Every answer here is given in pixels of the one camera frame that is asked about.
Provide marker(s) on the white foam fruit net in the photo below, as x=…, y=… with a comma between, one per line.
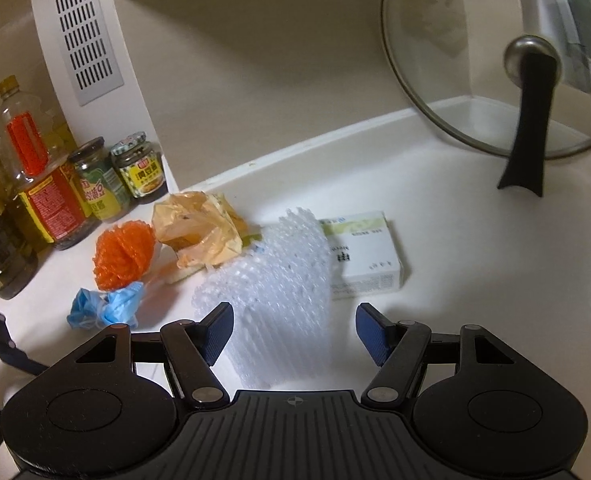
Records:
x=280, y=300

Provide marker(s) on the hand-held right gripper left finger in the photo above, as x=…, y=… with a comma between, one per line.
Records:
x=219, y=332

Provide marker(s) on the white cardboard box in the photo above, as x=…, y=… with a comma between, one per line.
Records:
x=365, y=255

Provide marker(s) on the checkered lid glass jar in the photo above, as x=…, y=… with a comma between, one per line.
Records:
x=140, y=170

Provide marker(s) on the red label oil bottle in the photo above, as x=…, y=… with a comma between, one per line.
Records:
x=40, y=185

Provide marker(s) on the grey vent grille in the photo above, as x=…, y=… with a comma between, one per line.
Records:
x=82, y=25

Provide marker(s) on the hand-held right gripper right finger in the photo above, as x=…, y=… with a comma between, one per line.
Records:
x=371, y=332

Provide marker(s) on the white duct casing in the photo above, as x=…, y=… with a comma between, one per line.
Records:
x=135, y=60

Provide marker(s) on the blue plastic glove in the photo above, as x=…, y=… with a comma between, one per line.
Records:
x=110, y=305

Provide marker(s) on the green label glass jar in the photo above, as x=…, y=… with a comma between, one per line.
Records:
x=97, y=185

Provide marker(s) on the beige plastic bag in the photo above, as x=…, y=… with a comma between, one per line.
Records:
x=205, y=232

